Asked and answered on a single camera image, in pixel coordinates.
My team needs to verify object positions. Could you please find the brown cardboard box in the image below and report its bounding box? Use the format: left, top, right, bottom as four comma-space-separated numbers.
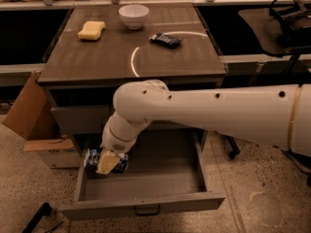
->
3, 73, 81, 169

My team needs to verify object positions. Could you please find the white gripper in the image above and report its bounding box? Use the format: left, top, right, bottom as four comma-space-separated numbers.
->
96, 125, 136, 175

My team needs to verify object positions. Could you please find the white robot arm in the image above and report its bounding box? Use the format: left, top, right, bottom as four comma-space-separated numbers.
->
100, 80, 311, 173

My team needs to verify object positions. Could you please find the black office chair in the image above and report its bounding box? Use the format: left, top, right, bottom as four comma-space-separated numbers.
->
239, 0, 311, 76

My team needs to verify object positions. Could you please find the blue pepsi can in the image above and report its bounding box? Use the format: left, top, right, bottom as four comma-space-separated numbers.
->
84, 149, 128, 174

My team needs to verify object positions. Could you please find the open grey middle drawer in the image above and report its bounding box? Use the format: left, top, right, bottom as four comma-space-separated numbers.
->
60, 129, 225, 220

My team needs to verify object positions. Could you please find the yellow sponge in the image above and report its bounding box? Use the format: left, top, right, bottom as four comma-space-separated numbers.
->
78, 21, 105, 41

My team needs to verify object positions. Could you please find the grey drawer cabinet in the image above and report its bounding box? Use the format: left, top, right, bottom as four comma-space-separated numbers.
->
37, 3, 227, 222

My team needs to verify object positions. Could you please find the white ceramic bowl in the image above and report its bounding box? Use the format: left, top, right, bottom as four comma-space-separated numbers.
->
119, 4, 149, 29

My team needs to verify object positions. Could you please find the black rolling stand base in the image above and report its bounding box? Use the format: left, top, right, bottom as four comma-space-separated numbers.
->
225, 136, 240, 159

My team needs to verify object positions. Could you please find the dark blue snack bag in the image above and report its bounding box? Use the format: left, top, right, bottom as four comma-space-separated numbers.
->
149, 33, 182, 49

